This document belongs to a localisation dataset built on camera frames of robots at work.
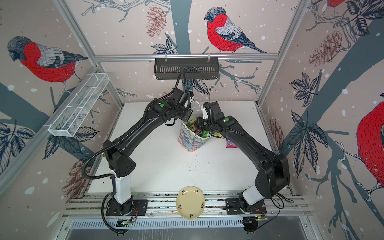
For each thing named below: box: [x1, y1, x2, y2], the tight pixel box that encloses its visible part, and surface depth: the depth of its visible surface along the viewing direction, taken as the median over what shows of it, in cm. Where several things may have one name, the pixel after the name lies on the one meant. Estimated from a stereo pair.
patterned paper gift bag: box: [178, 121, 213, 153], surface depth 78 cm
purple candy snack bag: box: [226, 138, 239, 149], surface depth 97 cm
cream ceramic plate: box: [175, 186, 206, 220], surface depth 76 cm
